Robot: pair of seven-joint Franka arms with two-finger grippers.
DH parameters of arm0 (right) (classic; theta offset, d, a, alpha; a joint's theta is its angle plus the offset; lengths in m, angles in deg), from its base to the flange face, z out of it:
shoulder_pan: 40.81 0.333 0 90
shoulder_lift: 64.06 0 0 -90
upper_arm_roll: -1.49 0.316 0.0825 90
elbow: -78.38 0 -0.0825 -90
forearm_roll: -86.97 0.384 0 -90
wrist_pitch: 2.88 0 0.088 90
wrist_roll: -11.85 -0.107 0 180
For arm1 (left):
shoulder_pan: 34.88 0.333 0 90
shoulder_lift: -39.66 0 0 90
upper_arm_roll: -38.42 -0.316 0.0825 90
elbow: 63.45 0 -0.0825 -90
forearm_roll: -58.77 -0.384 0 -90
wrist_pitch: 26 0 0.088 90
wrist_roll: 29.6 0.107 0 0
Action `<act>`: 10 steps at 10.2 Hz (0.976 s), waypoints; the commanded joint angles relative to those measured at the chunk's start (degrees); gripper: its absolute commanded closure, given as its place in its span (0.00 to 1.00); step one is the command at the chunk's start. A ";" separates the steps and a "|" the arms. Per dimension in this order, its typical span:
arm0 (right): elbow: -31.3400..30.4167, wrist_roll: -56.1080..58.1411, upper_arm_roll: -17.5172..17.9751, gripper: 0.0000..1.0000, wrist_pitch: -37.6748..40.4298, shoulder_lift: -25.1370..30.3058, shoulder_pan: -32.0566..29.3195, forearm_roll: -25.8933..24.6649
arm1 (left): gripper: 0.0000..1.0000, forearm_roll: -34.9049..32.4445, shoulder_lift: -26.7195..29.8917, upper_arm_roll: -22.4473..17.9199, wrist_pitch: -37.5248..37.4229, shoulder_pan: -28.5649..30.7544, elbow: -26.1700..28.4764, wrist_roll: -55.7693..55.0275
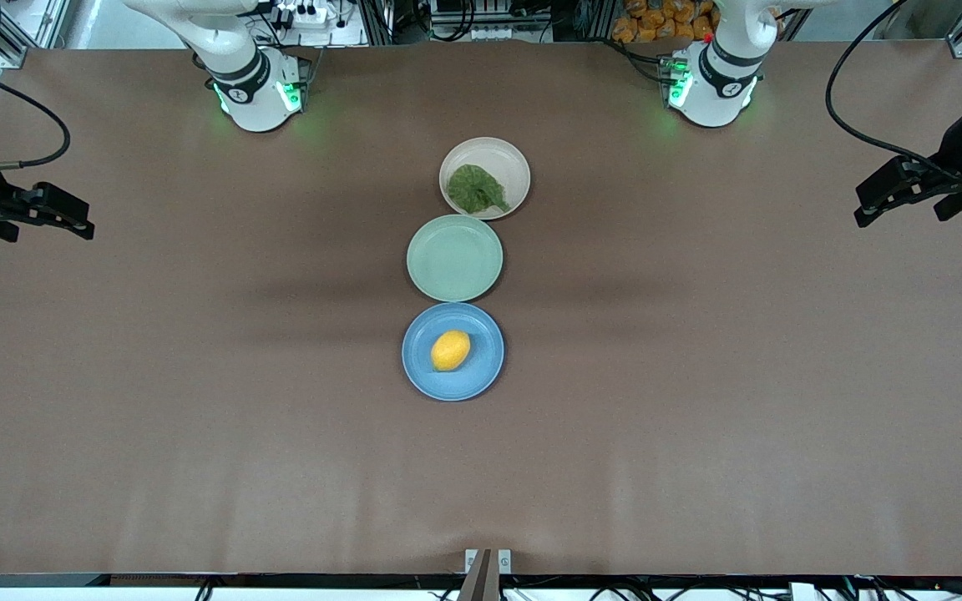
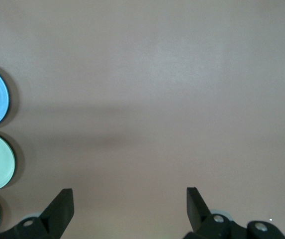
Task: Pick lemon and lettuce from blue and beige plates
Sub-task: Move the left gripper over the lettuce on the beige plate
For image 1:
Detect blue round plate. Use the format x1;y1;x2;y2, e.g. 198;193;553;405
402;302;505;402

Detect beige round plate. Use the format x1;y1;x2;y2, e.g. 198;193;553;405
438;137;532;221

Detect metal table edge bracket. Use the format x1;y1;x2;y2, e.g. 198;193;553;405
458;548;514;601

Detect orange snack bags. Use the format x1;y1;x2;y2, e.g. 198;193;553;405
611;0;721;45

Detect white power strip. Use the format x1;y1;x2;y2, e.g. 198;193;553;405
275;0;334;28

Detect light green round plate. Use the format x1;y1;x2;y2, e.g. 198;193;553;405
407;215;504;303

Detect yellow lemon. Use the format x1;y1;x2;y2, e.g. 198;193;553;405
431;330;473;372

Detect green lettuce leaf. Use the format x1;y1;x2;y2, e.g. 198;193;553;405
447;164;512;215

